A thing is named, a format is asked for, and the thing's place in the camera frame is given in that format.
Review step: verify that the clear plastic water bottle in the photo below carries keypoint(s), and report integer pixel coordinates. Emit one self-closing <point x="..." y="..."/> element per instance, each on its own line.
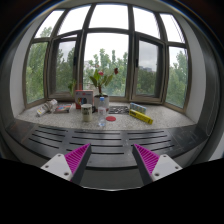
<point x="101" y="112"/>

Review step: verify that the red cardboard box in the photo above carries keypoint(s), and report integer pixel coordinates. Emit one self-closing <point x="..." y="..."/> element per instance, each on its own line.
<point x="83" y="97"/>

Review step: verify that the brown window frame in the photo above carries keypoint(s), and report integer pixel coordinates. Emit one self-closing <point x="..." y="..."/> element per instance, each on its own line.
<point x="147" y="46"/>

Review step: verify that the white plastic wrapped package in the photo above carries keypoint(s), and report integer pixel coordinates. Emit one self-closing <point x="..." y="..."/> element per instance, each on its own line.
<point x="48" y="107"/>

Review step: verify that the colourful flat book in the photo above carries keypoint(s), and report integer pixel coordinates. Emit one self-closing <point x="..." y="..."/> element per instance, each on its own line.
<point x="63" y="108"/>

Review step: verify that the red bottle cap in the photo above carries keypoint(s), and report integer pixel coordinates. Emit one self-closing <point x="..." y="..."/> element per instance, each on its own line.
<point x="111" y="118"/>

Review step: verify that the yellow long box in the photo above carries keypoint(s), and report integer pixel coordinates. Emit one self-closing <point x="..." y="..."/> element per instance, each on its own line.
<point x="140" y="116"/>

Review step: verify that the beige ceramic mug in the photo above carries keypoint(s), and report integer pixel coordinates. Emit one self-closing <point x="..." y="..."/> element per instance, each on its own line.
<point x="86" y="110"/>

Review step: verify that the light blue small box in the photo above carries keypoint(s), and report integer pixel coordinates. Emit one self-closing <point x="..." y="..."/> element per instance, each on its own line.
<point x="138" y="108"/>

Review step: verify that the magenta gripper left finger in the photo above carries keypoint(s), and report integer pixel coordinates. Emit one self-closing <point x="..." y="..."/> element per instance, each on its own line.
<point x="70" y="166"/>

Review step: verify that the black slotted radiator cover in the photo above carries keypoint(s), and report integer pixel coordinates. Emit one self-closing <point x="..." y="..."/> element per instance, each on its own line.
<point x="111" y="149"/>

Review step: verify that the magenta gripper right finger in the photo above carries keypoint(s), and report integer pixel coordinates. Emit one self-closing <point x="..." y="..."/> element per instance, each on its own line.
<point x="152" y="166"/>

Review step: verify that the dark patterned tray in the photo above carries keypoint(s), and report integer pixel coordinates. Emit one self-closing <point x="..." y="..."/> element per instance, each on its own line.
<point x="118" y="110"/>

